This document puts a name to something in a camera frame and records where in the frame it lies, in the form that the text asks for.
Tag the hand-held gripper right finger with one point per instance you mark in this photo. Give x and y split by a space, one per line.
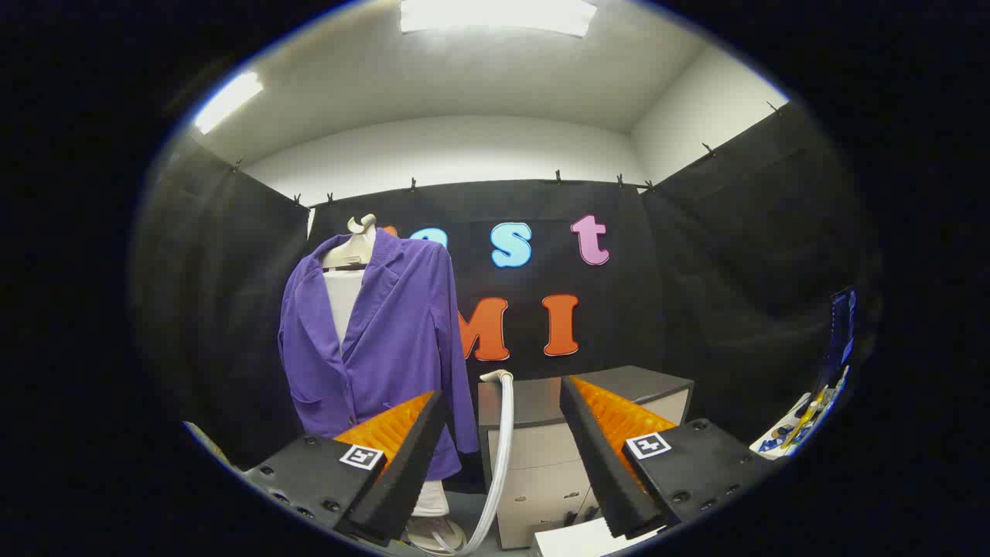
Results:
599 464

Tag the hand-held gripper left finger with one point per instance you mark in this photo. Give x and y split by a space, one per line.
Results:
414 472

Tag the beige clothes hanger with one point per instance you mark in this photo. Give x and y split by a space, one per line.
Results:
356 247

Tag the white cabinet with grey top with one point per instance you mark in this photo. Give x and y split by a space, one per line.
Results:
534 472

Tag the white paper sheet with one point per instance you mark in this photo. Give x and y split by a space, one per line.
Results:
572 540

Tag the yellow tool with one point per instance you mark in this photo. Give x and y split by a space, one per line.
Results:
804 418

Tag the dark computer monitor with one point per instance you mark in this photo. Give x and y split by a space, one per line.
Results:
841 325

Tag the narrow ceiling light strip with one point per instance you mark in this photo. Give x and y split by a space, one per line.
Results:
228 100

